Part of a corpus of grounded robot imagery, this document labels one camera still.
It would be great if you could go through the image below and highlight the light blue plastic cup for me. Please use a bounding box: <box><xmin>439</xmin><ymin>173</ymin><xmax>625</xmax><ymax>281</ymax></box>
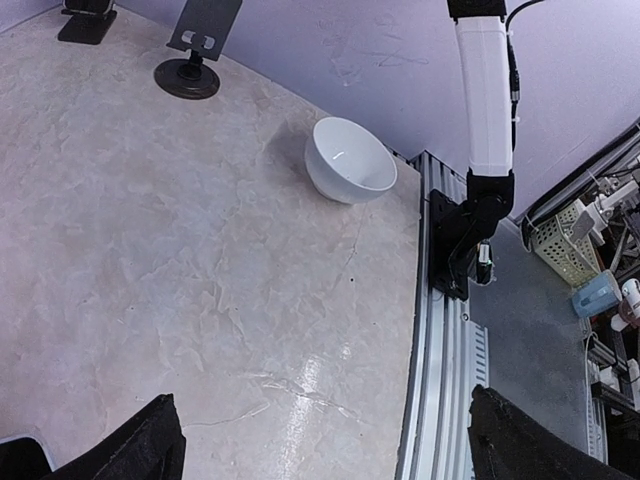
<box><xmin>572</xmin><ymin>270</ymin><xmax>623</xmax><ymax>318</ymax></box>

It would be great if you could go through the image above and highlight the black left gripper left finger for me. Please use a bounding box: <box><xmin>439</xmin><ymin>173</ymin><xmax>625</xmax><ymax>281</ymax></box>
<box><xmin>47</xmin><ymin>394</ymin><xmax>186</xmax><ymax>480</ymax></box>

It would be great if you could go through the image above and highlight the white bowl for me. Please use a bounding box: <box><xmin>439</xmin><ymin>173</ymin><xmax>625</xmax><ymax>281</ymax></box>
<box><xmin>304</xmin><ymin>117</ymin><xmax>398</xmax><ymax>205</ymax></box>

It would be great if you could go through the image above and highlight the yellow plastic basket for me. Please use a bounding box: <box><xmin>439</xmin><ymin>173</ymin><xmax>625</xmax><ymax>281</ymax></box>
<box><xmin>532</xmin><ymin>202</ymin><xmax>601</xmax><ymax>287</ymax></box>

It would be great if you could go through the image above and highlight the black plate phone stand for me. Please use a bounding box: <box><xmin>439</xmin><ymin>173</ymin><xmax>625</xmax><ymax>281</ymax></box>
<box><xmin>154</xmin><ymin>0</ymin><xmax>243</xmax><ymax>100</ymax></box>

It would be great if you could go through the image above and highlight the black folding phone stand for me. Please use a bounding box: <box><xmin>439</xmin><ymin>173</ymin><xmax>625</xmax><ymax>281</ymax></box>
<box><xmin>57</xmin><ymin>0</ymin><xmax>117</xmax><ymax>45</ymax></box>

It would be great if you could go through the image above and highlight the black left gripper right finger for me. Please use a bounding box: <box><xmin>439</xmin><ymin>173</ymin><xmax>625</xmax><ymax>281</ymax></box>
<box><xmin>468</xmin><ymin>385</ymin><xmax>629</xmax><ymax>480</ymax></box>

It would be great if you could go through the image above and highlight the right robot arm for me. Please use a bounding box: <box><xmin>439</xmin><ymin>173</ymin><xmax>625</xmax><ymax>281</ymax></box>
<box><xmin>429</xmin><ymin>1</ymin><xmax>626</xmax><ymax>479</ymax></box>

